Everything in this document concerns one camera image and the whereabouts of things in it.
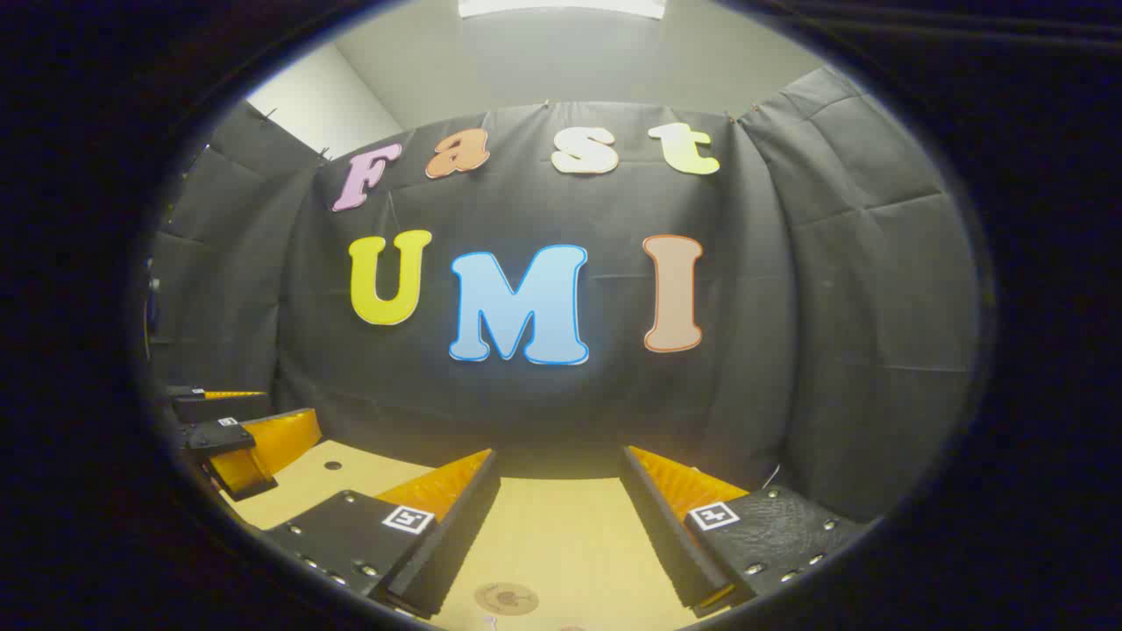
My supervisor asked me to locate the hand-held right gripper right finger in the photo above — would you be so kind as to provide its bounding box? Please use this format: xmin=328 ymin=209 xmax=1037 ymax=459
xmin=620 ymin=444 xmax=867 ymax=620

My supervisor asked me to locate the ceiling light panel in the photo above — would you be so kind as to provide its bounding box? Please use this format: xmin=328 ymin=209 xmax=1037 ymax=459
xmin=458 ymin=0 xmax=667 ymax=20

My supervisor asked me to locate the light wooden desktop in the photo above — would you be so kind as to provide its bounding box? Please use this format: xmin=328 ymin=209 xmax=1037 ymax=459
xmin=219 ymin=438 xmax=702 ymax=631

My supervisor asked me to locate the black backdrop cloth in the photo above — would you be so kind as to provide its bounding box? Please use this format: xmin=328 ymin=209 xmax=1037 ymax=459
xmin=145 ymin=66 xmax=983 ymax=527

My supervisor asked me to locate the round wooden coaster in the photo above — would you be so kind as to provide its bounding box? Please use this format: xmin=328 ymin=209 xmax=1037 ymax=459
xmin=474 ymin=582 xmax=540 ymax=616

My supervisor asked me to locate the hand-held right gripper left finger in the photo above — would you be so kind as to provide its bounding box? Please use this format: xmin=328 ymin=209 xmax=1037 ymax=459
xmin=263 ymin=449 xmax=501 ymax=620

